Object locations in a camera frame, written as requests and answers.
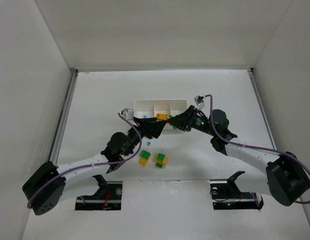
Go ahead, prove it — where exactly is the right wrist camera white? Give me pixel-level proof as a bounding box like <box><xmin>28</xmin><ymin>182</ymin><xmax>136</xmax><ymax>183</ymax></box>
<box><xmin>194</xmin><ymin>95</ymin><xmax>205</xmax><ymax>110</ymax></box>

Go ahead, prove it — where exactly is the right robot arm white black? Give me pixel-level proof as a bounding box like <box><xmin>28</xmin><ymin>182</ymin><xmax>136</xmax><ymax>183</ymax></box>
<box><xmin>167</xmin><ymin>105</ymin><xmax>310</xmax><ymax>206</ymax></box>

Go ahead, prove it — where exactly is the right aluminium table rail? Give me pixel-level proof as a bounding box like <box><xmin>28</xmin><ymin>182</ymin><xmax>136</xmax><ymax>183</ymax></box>
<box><xmin>243</xmin><ymin>68</ymin><xmax>277</xmax><ymax>150</ymax></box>

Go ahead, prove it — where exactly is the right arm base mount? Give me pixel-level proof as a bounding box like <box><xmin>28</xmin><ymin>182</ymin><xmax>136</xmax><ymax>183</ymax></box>
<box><xmin>209</xmin><ymin>171</ymin><xmax>264</xmax><ymax>211</ymax></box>

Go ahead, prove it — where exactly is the left aluminium table rail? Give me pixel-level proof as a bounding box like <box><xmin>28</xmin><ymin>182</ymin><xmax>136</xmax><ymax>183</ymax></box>
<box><xmin>47</xmin><ymin>68</ymin><xmax>79</xmax><ymax>164</ymax></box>

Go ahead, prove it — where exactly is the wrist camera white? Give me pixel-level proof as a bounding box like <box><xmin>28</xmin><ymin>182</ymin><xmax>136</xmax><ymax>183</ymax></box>
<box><xmin>194</xmin><ymin>95</ymin><xmax>205</xmax><ymax>110</ymax></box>
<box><xmin>120</xmin><ymin>108</ymin><xmax>134</xmax><ymax>121</ymax></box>

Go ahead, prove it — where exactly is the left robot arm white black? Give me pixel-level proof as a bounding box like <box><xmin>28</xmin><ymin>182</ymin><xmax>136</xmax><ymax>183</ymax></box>
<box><xmin>22</xmin><ymin>118</ymin><xmax>167</xmax><ymax>216</ymax></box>

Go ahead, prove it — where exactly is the orange lego brick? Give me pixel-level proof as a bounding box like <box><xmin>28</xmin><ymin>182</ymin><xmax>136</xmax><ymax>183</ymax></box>
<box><xmin>156</xmin><ymin>113</ymin><xmax>171</xmax><ymax>120</ymax></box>

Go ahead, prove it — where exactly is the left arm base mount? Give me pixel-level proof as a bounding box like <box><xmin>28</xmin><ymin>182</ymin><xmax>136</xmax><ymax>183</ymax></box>
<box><xmin>75</xmin><ymin>175</ymin><xmax>123</xmax><ymax>211</ymax></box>

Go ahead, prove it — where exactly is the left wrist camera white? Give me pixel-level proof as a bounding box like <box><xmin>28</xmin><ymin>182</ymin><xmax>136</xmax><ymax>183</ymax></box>
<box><xmin>120</xmin><ymin>108</ymin><xmax>134</xmax><ymax>121</ymax></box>

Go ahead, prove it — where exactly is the white three-compartment container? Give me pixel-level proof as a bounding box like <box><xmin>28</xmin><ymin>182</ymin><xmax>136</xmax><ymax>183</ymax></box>
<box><xmin>133</xmin><ymin>99</ymin><xmax>188</xmax><ymax>119</ymax></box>

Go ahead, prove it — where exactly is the green yellow lego stack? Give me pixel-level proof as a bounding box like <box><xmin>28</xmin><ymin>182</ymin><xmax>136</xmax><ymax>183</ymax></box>
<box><xmin>154</xmin><ymin>153</ymin><xmax>168</xmax><ymax>169</ymax></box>
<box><xmin>139</xmin><ymin>150</ymin><xmax>151</xmax><ymax>167</ymax></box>

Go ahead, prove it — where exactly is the aluminium table rail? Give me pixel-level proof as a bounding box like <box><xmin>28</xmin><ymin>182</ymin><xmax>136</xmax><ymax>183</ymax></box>
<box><xmin>243</xmin><ymin>68</ymin><xmax>277</xmax><ymax>150</ymax></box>
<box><xmin>47</xmin><ymin>68</ymin><xmax>79</xmax><ymax>164</ymax></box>

